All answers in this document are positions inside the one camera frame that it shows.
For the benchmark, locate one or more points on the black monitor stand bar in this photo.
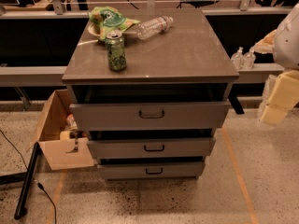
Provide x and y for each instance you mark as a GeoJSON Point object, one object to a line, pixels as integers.
{"type": "Point", "coordinates": [26, 183]}

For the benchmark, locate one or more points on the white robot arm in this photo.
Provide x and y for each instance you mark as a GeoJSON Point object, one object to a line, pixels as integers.
{"type": "Point", "coordinates": [285, 53]}

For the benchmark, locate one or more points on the green soda can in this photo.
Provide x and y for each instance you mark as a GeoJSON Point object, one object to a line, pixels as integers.
{"type": "Point", "coordinates": [115, 50]}

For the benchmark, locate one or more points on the right clear sanitizer bottle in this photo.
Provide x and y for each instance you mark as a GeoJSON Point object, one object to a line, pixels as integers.
{"type": "Point", "coordinates": [248, 59]}

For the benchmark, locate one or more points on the white paper bowl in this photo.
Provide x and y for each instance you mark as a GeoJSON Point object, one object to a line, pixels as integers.
{"type": "Point", "coordinates": [96, 31]}

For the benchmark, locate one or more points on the green rice chip bag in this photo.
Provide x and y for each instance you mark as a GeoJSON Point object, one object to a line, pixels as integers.
{"type": "Point", "coordinates": [108, 19]}

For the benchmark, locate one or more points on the grey drawer cabinet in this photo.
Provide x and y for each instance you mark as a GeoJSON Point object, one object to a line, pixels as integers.
{"type": "Point", "coordinates": [186, 64]}

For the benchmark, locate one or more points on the open cardboard box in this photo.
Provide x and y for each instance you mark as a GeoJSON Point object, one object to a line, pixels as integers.
{"type": "Point", "coordinates": [60, 154]}

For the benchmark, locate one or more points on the clear sanitizer bottle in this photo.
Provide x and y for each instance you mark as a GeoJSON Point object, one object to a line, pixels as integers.
{"type": "Point", "coordinates": [248, 59]}
{"type": "Point", "coordinates": [237, 58]}

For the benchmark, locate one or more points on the tape roll in box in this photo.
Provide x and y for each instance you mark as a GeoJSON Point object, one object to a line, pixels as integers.
{"type": "Point", "coordinates": [65, 135]}

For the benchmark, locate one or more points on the left clear sanitizer bottle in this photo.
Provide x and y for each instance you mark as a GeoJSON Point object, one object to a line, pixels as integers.
{"type": "Point", "coordinates": [237, 58]}

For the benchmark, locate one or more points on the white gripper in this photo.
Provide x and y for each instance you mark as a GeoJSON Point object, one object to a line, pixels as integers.
{"type": "Point", "coordinates": [288, 46]}

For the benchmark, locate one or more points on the clear plastic water bottle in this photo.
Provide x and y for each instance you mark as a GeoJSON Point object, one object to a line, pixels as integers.
{"type": "Point", "coordinates": [148, 29]}

